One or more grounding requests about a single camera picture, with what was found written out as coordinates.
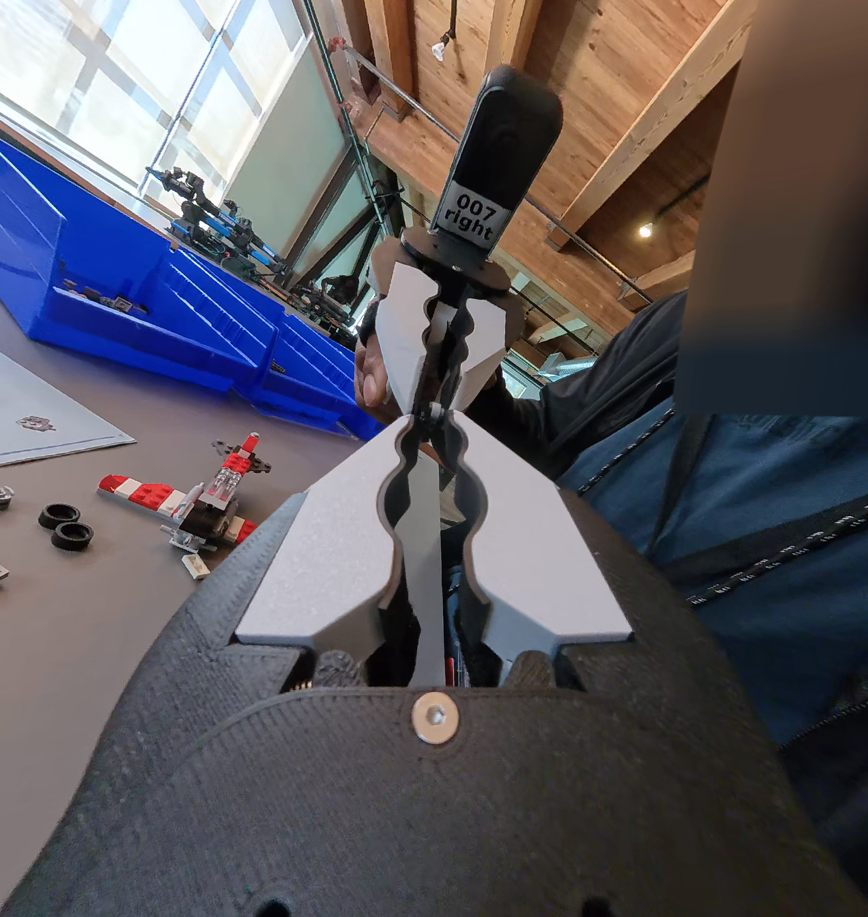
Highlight blue plastic bin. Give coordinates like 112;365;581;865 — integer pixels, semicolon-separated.
0;125;191;345
233;311;386;441
47;247;281;394

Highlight person's right forearm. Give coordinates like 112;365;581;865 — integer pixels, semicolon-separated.
466;290;693;482

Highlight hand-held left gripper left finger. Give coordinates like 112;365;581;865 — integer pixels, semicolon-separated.
235;414;421;660

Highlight black dotted lanyard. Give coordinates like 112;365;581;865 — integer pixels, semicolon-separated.
577;408;868;610

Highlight grey desk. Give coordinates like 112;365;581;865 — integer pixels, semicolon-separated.
0;268;378;911

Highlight blue shirt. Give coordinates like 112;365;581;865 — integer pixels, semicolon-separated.
563;412;868;746

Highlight large window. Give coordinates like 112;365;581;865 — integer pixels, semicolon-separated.
0;0;313;209

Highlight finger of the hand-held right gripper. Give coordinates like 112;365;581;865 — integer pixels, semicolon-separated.
374;260;444;416
437;296;510;415

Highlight red white brick plane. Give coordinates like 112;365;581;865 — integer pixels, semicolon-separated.
96;432;272;554

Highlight small dark brick pieces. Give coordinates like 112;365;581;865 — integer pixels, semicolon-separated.
60;281;150;318

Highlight instruction booklet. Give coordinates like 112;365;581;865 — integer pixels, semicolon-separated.
0;338;138;472

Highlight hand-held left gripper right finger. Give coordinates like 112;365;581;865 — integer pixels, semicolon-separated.
443;410;635;658

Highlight person's right hand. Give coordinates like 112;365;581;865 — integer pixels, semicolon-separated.
353;324;401;425

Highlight silver air duct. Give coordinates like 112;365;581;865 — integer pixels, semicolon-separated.
502;351;596;382

